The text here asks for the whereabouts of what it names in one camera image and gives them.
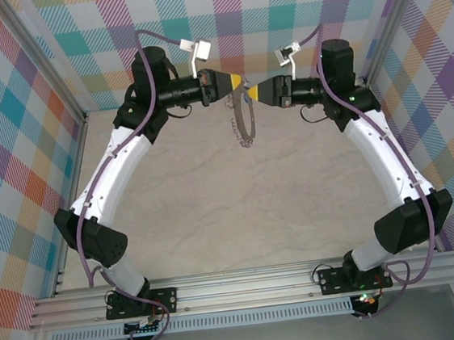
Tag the metal band with key rings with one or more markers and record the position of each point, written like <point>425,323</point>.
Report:
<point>239,120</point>

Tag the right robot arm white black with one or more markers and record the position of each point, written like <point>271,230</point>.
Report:
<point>384,161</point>

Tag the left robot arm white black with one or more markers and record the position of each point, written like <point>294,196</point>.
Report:
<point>106,182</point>

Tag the small electronics board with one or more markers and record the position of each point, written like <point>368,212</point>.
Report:
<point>367,303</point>
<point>144,329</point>

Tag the aluminium corner post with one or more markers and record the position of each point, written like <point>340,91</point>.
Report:
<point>392,18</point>
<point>46,63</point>

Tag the aluminium side rail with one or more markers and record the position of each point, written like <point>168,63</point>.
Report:
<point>74,174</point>

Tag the long aluminium base rail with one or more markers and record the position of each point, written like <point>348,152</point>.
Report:
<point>243,288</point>

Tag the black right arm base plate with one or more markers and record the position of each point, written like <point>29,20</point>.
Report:
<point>332,280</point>

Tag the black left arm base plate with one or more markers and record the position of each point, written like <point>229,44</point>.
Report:
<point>165,300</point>

